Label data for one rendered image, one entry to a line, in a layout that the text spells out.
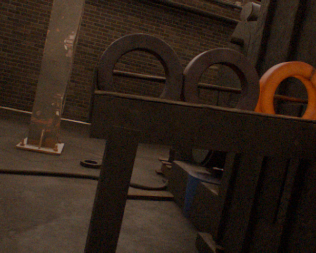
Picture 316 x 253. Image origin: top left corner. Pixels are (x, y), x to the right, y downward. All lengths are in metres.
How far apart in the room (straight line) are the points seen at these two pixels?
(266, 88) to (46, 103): 2.63
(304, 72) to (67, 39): 2.63
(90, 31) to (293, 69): 6.20
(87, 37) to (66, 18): 3.59
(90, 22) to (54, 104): 3.88
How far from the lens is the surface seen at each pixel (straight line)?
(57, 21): 3.26
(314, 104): 0.87
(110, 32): 6.88
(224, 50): 0.74
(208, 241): 1.59
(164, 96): 0.69
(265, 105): 0.78
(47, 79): 3.21
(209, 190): 1.82
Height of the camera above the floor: 0.62
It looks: 3 degrees down
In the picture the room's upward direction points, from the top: 12 degrees clockwise
